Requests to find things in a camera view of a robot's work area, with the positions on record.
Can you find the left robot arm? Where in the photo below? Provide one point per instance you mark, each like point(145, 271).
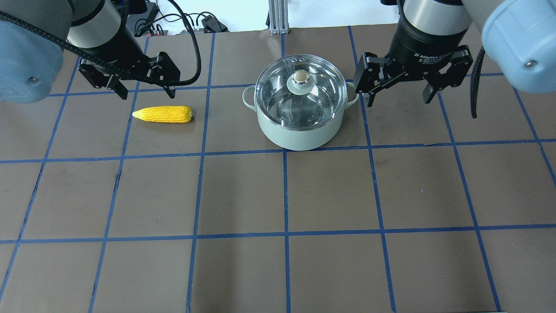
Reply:
point(35, 33)

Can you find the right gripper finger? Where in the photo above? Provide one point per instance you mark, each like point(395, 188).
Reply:
point(369, 76)
point(459, 65)

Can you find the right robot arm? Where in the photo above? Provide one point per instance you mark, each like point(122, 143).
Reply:
point(518, 35)

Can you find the pale green pot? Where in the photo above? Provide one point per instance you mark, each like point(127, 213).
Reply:
point(297, 140)

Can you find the yellow corn cob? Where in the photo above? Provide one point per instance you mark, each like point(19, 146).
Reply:
point(164, 114)

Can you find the glass pot lid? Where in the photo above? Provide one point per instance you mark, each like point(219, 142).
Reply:
point(300, 92)

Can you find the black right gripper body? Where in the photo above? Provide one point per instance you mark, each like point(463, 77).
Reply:
point(423, 41)

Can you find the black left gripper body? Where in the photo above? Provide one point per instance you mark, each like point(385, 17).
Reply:
point(123, 46)

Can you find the aluminium frame post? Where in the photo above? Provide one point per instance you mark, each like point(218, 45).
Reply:
point(278, 17)

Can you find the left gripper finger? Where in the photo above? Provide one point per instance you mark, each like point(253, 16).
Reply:
point(162, 67)
point(99, 80)

